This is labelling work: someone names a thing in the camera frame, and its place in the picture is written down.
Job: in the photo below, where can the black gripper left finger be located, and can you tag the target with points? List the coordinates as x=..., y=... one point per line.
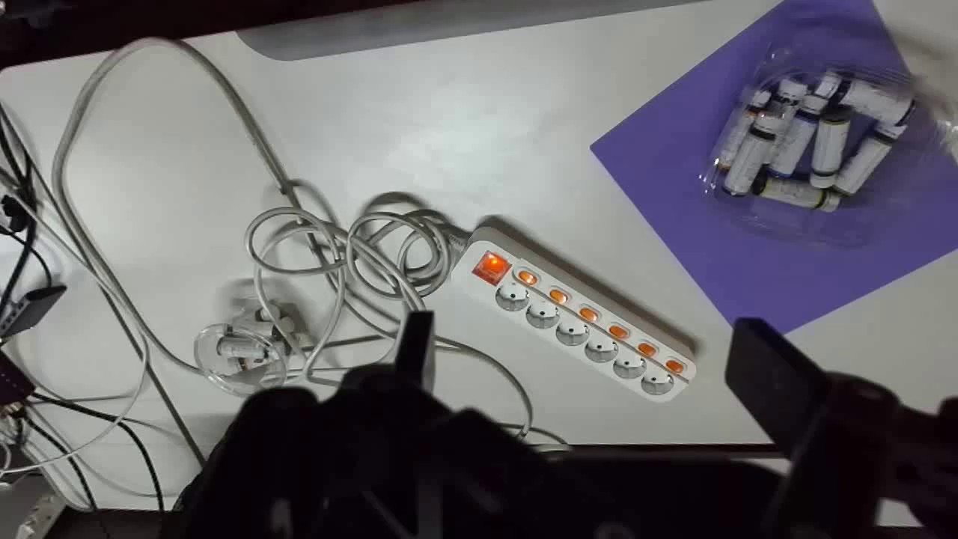
x=414, y=349

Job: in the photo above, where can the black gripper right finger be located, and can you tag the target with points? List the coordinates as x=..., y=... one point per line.
x=773, y=376

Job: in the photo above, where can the white power strip orange switches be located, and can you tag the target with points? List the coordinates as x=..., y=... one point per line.
x=572, y=303

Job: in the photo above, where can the white plug adapter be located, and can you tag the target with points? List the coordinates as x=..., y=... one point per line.
x=240, y=346

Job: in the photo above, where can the white tube with black cap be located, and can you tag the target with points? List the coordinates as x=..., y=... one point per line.
x=795, y=192
x=753, y=157
x=863, y=162
x=795, y=139
x=831, y=147
x=738, y=126
x=876, y=100

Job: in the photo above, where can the clear plastic bag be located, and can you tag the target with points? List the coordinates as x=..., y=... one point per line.
x=819, y=139

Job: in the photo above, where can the black connector box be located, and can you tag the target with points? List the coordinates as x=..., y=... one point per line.
x=24, y=309

